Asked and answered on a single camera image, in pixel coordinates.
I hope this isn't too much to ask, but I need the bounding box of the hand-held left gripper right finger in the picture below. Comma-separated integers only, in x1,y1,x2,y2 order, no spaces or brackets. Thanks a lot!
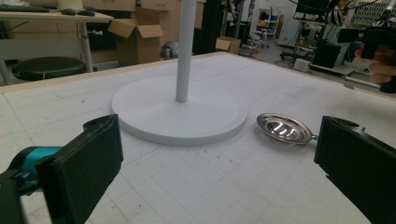
313,115,396,224

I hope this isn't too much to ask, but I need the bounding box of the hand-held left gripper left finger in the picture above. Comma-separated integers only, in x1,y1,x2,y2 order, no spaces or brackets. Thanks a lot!
35,113,124,224

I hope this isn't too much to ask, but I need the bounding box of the small white box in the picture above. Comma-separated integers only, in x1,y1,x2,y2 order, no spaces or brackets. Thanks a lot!
293,58,311,73

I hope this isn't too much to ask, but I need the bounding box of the black round stool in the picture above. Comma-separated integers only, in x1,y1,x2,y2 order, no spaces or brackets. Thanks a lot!
11,56,88,82

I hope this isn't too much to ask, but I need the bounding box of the white hook rack stand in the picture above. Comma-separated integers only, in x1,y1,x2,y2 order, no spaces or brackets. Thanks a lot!
111,0,248,147

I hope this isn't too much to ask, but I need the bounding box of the small cardboard box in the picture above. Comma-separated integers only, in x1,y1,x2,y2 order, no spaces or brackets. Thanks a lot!
215,35,242,55

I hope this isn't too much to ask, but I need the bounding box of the white gridded table mat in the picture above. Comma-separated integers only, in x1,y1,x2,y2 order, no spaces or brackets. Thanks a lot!
0,54,396,224

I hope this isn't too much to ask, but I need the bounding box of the large open cardboard box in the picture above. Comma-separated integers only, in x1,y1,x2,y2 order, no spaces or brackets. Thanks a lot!
107,18,164,67

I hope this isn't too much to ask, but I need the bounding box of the grey rounded device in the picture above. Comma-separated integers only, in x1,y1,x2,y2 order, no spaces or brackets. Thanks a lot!
161,41,180,60

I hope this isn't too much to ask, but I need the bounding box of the white desk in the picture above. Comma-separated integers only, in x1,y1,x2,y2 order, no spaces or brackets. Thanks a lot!
0,10,115,86

